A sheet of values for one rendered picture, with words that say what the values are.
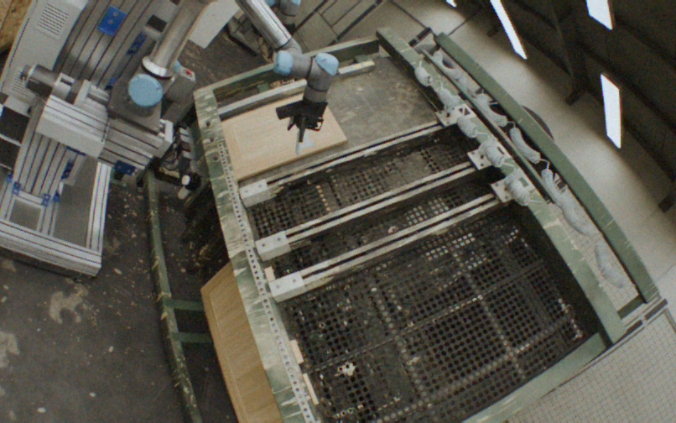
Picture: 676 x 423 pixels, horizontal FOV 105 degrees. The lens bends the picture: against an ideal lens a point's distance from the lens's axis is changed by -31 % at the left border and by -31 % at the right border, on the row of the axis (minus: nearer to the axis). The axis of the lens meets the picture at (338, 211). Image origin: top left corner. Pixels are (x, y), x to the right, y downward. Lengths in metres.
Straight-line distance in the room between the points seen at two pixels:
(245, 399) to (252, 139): 1.29
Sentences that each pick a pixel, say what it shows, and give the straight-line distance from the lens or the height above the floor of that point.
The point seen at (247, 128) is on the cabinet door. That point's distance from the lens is 2.02.
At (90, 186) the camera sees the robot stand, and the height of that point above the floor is 0.21.
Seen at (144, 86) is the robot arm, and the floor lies 1.22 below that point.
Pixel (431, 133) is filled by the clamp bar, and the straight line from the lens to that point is 1.85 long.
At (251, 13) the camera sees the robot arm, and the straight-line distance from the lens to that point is 1.26.
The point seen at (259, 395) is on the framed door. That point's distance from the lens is 1.79.
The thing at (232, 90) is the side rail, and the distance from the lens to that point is 2.36.
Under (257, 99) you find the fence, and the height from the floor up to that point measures 1.10.
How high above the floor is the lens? 1.78
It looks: 22 degrees down
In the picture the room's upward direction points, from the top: 50 degrees clockwise
